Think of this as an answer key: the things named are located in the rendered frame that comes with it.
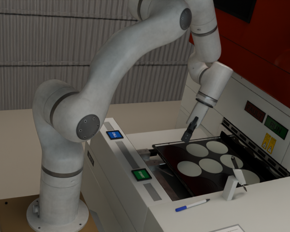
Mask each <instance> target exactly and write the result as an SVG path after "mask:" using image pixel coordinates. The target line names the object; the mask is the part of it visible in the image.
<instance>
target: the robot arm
mask: <svg viewBox="0 0 290 232"><path fill-rule="evenodd" d="M128 10H129V12H130V14H131V15H132V16H133V17H134V18H135V19H137V20H138V21H140V22H139V23H136V24H133V25H130V26H127V27H125V28H122V29H120V30H118V31H117V32H115V33H114V34H113V35H112V36H111V37H110V38H109V39H108V40H107V41H106V42H105V43H104V44H103V45H102V46H101V48H100V49H99V50H98V51H97V53H96V54H95V56H94V57H93V59H92V61H91V64H90V67H89V76H88V80H87V82H86V84H85V86H84V88H83V89H82V90H81V91H80V92H79V91H78V90H76V89H75V88H73V87H72V86H71V85H69V84H68V83H66V82H64V81H61V80H56V79H52V80H47V81H45V82H43V83H41V84H40V85H39V86H38V87H37V89H36V91H35V93H34V96H33V101H32V112H33V119H34V123H35V128H36V131H37V134H38V138H39V141H40V144H41V149H42V158H41V180H40V195H39V198H37V199H36V200H34V201H33V202H32V203H31V204H30V205H29V207H28V209H27V213H26V219H27V222H28V224H29V226H30V227H31V228H32V229H33V230H34V231H36V232H78V231H80V230H81V229H82V228H83V227H84V226H85V225H86V223H87V221H88V217H89V211H88V208H87V206H86V204H85V203H84V202H83V201H82V200H80V191H81V180H82V173H83V165H84V149H83V146H82V142H85V141H88V140H90V139H91V138H93V137H94V136H95V135H96V134H97V133H98V132H99V130H100V129H101V127H102V125H103V123H104V121H105V118H106V115H107V112H108V109H109V106H110V103H111V100H112V97H113V94H114V92H115V90H116V88H117V86H118V84H119V82H120V81H121V79H122V78H123V77H124V75H125V74H126V73H127V72H128V71H129V70H130V68H131V67H132V66H133V65H134V64H135V63H136V62H137V61H138V60H139V59H140V58H141V57H142V56H143V55H145V54H146V53H148V52H149V51H151V50H153V49H156V48H158V47H161V46H164V45H166V44H169V43H171V42H173V41H175V40H177V39H178V38H180V37H181V36H182V35H183V34H184V33H185V32H186V31H187V30H188V28H189V27H190V30H191V35H192V38H193V42H194V45H195V49H196V50H195V51H194V52H193V53H192V54H191V55H190V57H189V58H188V61H187V66H188V70H189V74H190V76H191V78H192V80H193V81H195V82H196V83H197V84H199V85H201V87H200V89H199V91H198V93H197V95H196V97H197V98H196V100H197V103H196V104H195V106H194V108H193V110H192V112H191V114H190V116H189V118H188V120H187V122H186V124H189V126H188V128H187V130H186V131H185V132H184V134H183V136H182V138H181V140H182V141H184V142H186V143H188V142H189V140H190V138H191V136H192V133H193V131H194V129H195V128H198V126H199V125H200V123H201V122H202V120H203V118H204V117H205V115H206V113H207V111H208V109H209V108H213V106H215V105H216V103H217V102H218V100H219V98H220V96H221V94H222V92H223V90H224V88H225V87H226V85H227V83H228V81H229V79H230V77H231V75H232V73H233V69H231V68H230V67H228V66H226V65H224V64H222V63H220V62H217V60H218V59H219V58H220V55H221V44H220V36H219V31H218V25H217V20H216V14H215V7H214V2H213V0H128ZM211 62H213V64H212V66H211V67H210V68H209V67H207V66H206V64H205V63H211Z"/></svg>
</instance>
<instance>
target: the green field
mask: <svg viewBox="0 0 290 232"><path fill-rule="evenodd" d="M265 125H266V126H267V127H269V128H270V129H271V130H273V131H274V132H275V133H276V134H278V135H279V136H280V137H282V138H283V139H284V137H285V134H286V132H287V130H286V129H285V128H283V127H282V126H280V125H279V124H278V123H276V122H275V121H274V120H273V119H271V118H270V117H267V120H266V123H265Z"/></svg>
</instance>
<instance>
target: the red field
mask: <svg viewBox="0 0 290 232"><path fill-rule="evenodd" d="M245 110H246V111H248V112H249V113H250V114H252V115H253V116H254V117H255V118H257V119H258V120H259V121H261V122H262V119H263V117H264V113H263V112H261V111H260V110H259V109H257V108H256V107H254V106H253V105H252V104H251V103H249V102H247V105H246V108H245Z"/></svg>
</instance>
